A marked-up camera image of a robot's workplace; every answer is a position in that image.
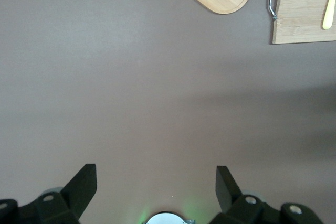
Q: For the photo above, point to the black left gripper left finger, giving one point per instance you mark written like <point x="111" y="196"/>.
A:
<point x="78" y="187"/>

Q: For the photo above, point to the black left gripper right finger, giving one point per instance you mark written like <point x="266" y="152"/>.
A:
<point x="228" y="192"/>

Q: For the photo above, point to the wooden cutting board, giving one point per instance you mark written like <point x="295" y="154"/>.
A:
<point x="302" y="11"/>

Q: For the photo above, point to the yellow plastic fork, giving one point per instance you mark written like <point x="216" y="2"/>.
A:
<point x="329" y="11"/>

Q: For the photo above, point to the brown table mat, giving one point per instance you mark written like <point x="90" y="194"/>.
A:
<point x="131" y="90"/>

